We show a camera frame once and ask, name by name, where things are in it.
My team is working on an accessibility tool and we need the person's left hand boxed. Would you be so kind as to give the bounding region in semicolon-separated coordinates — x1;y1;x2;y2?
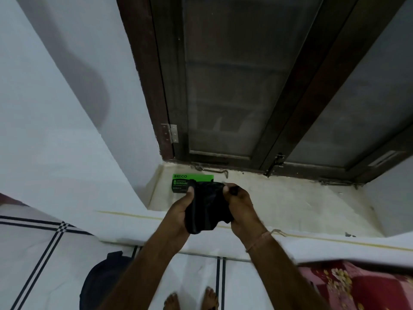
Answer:
163;186;195;239

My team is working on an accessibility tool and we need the person's right hand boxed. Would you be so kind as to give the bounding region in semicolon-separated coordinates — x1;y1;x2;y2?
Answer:
223;183;269;240

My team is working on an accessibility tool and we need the black plastic garbage bag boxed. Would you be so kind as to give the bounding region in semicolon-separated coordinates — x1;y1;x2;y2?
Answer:
185;180;240;235

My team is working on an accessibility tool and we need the person's left forearm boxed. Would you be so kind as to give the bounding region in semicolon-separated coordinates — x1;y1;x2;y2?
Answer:
98;232;191;310

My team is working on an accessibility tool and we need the person's right forearm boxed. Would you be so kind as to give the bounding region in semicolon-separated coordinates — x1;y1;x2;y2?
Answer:
238;228;331;310

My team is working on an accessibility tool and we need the green garbage bag box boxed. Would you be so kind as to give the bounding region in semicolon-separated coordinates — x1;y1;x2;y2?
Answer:
171;174;215;193

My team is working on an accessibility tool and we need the metal window hook latch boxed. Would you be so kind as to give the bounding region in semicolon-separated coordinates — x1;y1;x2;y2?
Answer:
190;163;230;180

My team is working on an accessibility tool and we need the metal window bolt latch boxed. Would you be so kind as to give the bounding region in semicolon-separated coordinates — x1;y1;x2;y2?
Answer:
264;153;285;177

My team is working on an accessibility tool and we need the silver window hinge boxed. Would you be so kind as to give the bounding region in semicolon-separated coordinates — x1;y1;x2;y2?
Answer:
161;124;179;144

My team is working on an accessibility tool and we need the person's right foot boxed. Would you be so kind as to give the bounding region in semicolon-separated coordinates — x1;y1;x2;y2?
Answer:
203;287;220;310

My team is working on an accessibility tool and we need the person's foot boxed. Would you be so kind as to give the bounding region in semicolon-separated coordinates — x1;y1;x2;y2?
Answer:
203;287;220;310
163;293;181;310

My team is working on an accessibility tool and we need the person's left foot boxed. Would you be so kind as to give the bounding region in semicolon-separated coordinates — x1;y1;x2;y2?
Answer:
163;293;181;310

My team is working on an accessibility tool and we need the metal window stay bar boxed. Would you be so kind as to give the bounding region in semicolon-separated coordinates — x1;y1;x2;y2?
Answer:
319;179;359;190

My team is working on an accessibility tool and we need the black backpack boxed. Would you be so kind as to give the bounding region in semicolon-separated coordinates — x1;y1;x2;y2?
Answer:
79;251;143;310

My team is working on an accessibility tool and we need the red floral bed sheet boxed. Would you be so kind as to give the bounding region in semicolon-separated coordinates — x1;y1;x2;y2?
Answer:
298;260;413;310

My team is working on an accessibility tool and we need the thread wrist bracelet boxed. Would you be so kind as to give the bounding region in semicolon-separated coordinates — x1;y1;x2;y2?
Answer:
245;230;288;253

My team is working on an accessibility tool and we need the dark wooden window frame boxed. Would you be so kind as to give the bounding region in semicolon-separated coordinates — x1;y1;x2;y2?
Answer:
116;0;413;185

